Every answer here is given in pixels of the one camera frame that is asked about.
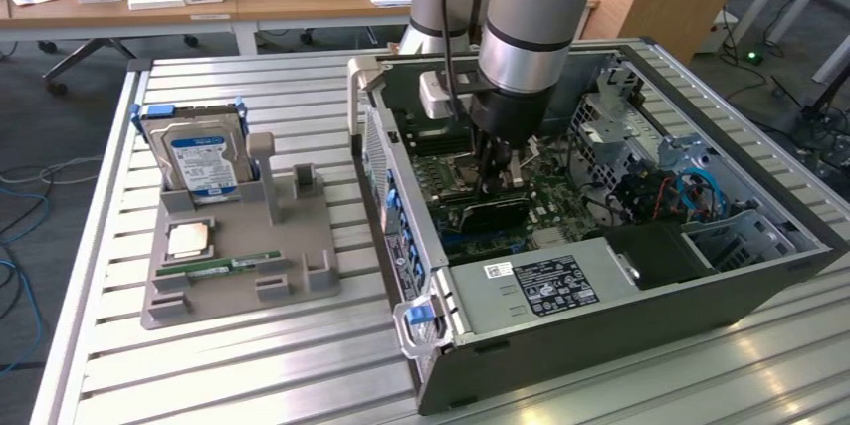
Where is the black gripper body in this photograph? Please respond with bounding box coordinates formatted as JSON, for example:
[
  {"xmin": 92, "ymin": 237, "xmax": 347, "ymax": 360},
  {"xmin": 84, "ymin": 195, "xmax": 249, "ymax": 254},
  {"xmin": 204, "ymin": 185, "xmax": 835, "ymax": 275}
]
[{"xmin": 467, "ymin": 85, "xmax": 558, "ymax": 141}]

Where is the graphics card with metal bracket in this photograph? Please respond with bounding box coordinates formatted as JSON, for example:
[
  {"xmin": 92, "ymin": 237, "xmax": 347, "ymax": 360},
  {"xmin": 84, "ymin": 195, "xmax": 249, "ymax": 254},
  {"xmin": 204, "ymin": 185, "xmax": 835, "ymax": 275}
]
[{"xmin": 456, "ymin": 193, "xmax": 535, "ymax": 235}]

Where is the metal socket cover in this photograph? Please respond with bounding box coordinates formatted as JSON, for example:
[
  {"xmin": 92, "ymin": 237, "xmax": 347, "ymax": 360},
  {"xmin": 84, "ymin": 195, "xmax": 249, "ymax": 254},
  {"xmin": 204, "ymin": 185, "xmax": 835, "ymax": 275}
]
[{"xmin": 523, "ymin": 138, "xmax": 544, "ymax": 175}]

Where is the CPU socket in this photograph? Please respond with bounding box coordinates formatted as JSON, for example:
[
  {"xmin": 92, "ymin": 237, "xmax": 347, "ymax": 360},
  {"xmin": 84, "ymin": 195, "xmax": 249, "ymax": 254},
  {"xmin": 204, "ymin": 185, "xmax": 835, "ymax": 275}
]
[{"xmin": 444, "ymin": 150, "xmax": 479, "ymax": 192}]

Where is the green motherboard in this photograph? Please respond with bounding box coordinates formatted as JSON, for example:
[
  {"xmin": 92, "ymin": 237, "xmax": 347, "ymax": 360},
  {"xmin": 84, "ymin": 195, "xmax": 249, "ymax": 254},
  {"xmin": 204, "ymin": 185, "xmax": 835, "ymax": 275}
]
[{"xmin": 392, "ymin": 110, "xmax": 619, "ymax": 267}]

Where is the blue expansion slot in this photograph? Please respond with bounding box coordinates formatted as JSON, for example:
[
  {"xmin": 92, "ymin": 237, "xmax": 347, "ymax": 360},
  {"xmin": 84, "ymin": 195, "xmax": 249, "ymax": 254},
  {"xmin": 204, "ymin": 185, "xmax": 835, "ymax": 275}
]
[{"xmin": 438, "ymin": 228, "xmax": 510, "ymax": 246}]

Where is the metal drive cage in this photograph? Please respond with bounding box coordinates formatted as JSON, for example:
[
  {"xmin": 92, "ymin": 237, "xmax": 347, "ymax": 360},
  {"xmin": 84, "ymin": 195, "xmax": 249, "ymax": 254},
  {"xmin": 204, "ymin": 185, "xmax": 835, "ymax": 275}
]
[{"xmin": 568, "ymin": 54, "xmax": 735, "ymax": 221}]

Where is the blue card retention clip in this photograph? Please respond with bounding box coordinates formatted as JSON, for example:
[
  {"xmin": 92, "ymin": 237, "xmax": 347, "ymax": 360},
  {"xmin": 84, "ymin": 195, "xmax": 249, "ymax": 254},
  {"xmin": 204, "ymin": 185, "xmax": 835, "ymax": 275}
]
[{"xmin": 383, "ymin": 168, "xmax": 427, "ymax": 292}]

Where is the grey power supply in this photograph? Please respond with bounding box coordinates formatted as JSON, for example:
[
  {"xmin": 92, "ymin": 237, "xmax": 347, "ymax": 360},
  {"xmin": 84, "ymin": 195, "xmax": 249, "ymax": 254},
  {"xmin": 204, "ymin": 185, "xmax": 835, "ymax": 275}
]
[{"xmin": 444, "ymin": 237, "xmax": 650, "ymax": 337}]

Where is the blue case latch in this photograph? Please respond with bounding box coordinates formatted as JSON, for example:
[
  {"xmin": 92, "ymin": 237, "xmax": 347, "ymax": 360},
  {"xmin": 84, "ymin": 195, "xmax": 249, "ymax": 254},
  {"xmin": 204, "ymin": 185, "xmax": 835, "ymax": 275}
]
[{"xmin": 403, "ymin": 306, "xmax": 434, "ymax": 330}]

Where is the open grey PC case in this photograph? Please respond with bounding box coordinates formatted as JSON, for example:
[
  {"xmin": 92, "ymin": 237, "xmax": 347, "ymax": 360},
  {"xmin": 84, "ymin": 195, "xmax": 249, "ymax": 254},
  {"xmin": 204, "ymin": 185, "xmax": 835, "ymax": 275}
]
[{"xmin": 348, "ymin": 42, "xmax": 850, "ymax": 417}]

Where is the hard disk in blue carrier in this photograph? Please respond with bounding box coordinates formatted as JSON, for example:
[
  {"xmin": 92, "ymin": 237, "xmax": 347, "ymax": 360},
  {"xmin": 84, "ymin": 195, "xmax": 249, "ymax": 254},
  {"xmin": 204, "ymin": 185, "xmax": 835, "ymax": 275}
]
[{"xmin": 129, "ymin": 101, "xmax": 257, "ymax": 207}]

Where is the black tripod stand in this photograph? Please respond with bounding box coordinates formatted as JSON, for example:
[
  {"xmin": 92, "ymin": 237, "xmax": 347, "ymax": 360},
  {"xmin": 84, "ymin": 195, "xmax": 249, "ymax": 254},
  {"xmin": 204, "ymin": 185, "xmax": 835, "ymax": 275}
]
[{"xmin": 768, "ymin": 36, "xmax": 850, "ymax": 147}]

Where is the grey parts rack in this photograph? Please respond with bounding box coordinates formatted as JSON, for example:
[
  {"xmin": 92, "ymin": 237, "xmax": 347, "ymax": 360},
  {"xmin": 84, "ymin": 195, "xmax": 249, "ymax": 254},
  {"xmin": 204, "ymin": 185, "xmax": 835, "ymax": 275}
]
[{"xmin": 140, "ymin": 131, "xmax": 344, "ymax": 331}]

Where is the silver CPU chip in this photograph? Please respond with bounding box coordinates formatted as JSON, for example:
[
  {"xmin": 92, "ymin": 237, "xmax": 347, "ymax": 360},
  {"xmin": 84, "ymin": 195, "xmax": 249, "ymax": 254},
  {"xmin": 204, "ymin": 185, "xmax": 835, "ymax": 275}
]
[{"xmin": 164, "ymin": 223, "xmax": 208, "ymax": 260}]

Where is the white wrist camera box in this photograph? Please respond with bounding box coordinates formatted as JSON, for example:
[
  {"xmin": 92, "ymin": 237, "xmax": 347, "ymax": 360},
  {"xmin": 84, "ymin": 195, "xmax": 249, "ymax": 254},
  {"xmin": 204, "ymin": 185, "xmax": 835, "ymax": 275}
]
[{"xmin": 418, "ymin": 71, "xmax": 470, "ymax": 119}]

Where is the black camera cable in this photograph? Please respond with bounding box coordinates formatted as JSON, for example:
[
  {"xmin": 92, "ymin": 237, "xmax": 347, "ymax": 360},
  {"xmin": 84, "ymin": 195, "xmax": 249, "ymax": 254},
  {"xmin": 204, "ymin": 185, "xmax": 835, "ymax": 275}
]
[{"xmin": 440, "ymin": 0, "xmax": 467, "ymax": 118}]

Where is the red wire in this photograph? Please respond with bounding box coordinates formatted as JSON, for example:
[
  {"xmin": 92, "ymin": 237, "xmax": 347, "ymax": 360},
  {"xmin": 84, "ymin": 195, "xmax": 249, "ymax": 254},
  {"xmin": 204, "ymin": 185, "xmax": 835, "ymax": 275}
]
[{"xmin": 648, "ymin": 173, "xmax": 690, "ymax": 220}]

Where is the blue wire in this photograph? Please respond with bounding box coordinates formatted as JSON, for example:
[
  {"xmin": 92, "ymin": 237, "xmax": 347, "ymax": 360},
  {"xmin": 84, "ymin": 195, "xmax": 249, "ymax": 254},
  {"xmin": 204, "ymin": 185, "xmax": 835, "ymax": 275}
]
[{"xmin": 675, "ymin": 165, "xmax": 732, "ymax": 221}]

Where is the grey floor cable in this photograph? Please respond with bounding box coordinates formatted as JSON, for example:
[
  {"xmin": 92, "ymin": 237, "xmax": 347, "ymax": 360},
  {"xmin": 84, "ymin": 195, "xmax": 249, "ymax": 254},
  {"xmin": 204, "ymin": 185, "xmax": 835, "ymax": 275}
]
[{"xmin": 0, "ymin": 155, "xmax": 105, "ymax": 186}]

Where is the blue floor cable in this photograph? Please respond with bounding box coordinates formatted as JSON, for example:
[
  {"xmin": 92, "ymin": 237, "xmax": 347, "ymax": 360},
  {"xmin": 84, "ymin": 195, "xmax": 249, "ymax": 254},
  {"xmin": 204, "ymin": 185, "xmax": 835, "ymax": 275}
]
[{"xmin": 0, "ymin": 188, "xmax": 52, "ymax": 376}]

